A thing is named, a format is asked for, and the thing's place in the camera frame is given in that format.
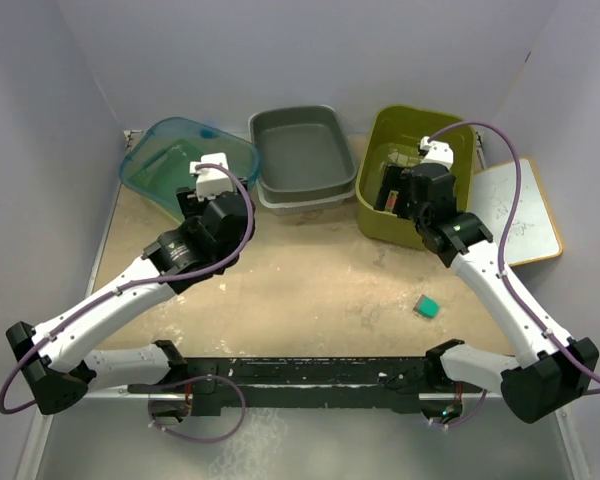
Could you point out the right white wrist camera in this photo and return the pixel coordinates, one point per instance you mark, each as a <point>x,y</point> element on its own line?
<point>436,152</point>

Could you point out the white perforated plastic basket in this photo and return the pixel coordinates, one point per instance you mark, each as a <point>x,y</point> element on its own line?
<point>280,205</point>

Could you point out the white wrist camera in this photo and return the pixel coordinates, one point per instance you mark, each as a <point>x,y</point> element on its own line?
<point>211,179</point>
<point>436,152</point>

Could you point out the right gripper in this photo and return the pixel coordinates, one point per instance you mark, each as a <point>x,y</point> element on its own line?
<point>396,178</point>

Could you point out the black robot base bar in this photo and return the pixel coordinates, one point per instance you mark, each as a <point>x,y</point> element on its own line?
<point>400,384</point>

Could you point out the light green plastic basket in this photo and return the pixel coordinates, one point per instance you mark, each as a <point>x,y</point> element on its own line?
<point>169,166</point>

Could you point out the small blue object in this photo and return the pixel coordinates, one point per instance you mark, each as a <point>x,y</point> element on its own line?
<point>208,134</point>

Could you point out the grey plastic tray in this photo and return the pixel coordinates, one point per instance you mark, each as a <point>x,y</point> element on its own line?
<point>303,150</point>

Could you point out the small whiteboard yellow frame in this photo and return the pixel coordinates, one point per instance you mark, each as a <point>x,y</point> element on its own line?
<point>533,236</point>

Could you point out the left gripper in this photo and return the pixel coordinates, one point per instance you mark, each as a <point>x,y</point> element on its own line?
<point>193,207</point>

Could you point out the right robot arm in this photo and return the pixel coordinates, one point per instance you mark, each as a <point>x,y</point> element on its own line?
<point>547,368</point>

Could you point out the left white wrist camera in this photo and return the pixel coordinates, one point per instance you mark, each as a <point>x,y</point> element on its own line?
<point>211,179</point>

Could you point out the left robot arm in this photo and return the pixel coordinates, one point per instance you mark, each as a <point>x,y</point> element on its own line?
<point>60,359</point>

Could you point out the olive green plastic bin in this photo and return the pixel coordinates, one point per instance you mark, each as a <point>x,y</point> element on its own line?
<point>395,138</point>

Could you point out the pink item under bin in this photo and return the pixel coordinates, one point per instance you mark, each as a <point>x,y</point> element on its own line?
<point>391,200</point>

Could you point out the teal transparent plastic tub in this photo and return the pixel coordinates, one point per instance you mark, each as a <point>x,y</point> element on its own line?
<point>243,158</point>

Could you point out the green whiteboard eraser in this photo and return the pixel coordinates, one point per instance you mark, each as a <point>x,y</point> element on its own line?
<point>426,307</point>

